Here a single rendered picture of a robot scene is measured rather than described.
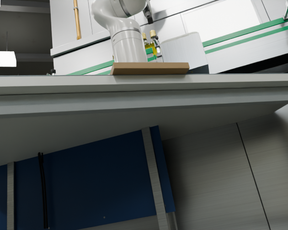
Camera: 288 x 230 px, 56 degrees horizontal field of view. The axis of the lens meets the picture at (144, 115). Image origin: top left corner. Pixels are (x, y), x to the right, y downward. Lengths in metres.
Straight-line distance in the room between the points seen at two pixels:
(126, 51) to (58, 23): 1.32
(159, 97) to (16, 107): 0.44
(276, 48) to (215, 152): 0.59
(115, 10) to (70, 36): 1.02
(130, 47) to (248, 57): 0.67
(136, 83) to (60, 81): 0.23
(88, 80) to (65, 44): 1.25
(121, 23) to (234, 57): 0.64
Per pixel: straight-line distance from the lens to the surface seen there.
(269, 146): 1.52
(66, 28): 2.17
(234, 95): 1.05
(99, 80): 0.84
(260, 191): 1.48
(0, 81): 0.84
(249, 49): 1.47
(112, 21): 1.07
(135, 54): 0.96
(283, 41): 1.50
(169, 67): 0.88
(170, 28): 1.81
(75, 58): 1.98
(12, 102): 0.85
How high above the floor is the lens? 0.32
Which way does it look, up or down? 21 degrees up
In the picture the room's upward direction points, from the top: 11 degrees counter-clockwise
